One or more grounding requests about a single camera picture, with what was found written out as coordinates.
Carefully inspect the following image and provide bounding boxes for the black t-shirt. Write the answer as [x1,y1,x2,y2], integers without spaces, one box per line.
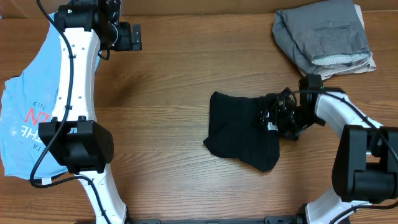
[203,91,280,172]

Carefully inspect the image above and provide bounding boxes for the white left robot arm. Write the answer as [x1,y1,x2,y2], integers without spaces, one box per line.
[30,0,142,223]

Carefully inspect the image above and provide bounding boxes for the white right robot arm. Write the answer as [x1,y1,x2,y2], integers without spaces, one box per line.
[256,75,397,224]

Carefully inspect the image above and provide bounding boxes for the folded grey trousers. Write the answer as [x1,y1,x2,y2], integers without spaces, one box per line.
[272,0,372,75]

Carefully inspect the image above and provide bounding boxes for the light blue printed t-shirt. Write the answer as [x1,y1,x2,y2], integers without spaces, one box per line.
[1,26,100,180]

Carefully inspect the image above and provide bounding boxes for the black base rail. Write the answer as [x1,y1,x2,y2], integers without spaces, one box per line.
[125,214,307,224]

